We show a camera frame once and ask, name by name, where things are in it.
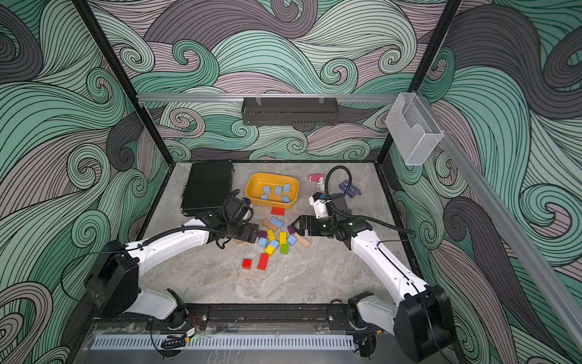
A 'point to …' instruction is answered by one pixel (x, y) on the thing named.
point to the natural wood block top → (268, 224)
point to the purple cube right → (291, 230)
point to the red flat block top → (278, 211)
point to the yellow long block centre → (283, 238)
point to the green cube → (284, 249)
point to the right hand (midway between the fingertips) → (300, 227)
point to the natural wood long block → (302, 240)
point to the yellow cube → (270, 250)
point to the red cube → (246, 264)
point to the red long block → (263, 262)
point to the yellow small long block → (271, 236)
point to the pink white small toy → (320, 179)
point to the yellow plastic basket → (273, 190)
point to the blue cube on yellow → (274, 243)
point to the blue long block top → (280, 224)
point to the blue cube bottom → (279, 189)
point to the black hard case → (208, 186)
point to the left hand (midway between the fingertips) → (250, 228)
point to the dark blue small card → (352, 192)
